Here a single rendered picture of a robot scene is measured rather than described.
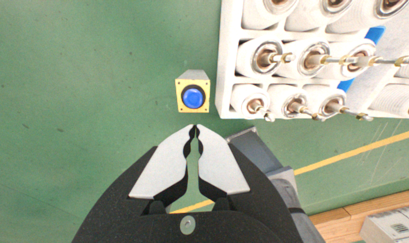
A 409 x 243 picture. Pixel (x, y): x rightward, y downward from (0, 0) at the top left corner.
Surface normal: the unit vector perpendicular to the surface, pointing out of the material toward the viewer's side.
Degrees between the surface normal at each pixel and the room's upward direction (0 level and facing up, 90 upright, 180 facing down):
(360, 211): 90
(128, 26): 0
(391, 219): 90
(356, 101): 90
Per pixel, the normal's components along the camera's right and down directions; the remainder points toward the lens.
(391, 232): -0.46, -0.78
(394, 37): -1.00, -0.04
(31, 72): 0.05, 0.47
